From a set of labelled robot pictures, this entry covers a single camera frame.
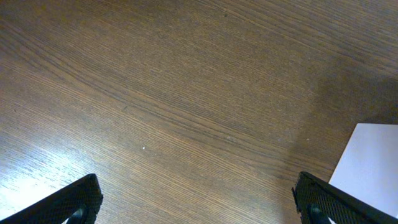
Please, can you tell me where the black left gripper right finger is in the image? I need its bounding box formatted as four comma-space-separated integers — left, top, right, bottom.
292, 171, 397, 224

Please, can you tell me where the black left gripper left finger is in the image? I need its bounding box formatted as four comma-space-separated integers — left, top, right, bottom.
1, 174, 103, 224

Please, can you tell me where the white cardboard box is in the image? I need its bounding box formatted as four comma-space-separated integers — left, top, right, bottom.
329, 123, 397, 218

